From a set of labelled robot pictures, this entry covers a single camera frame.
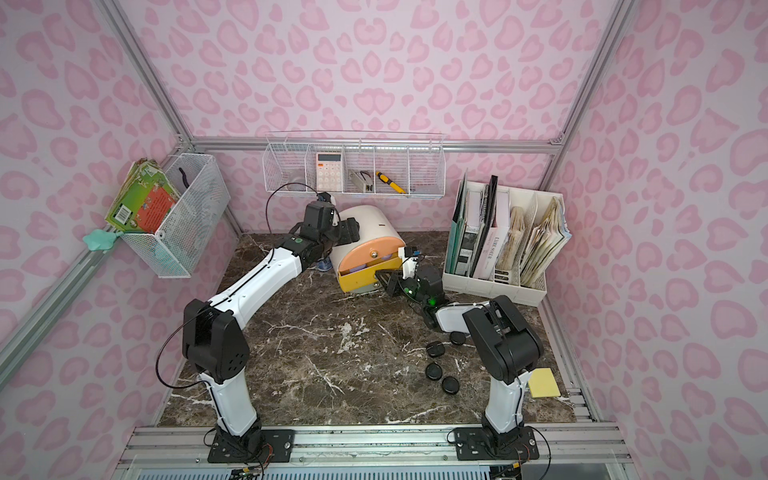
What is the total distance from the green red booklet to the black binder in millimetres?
827

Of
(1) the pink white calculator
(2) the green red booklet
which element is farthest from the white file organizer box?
(2) the green red booklet

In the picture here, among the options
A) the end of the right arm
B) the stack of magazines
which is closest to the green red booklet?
the end of the right arm

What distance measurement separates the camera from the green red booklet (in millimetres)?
677

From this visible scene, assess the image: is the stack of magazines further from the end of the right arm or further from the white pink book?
the end of the right arm

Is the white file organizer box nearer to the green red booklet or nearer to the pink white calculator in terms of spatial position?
the pink white calculator

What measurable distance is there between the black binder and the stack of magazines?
14 cm

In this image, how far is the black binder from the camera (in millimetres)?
827
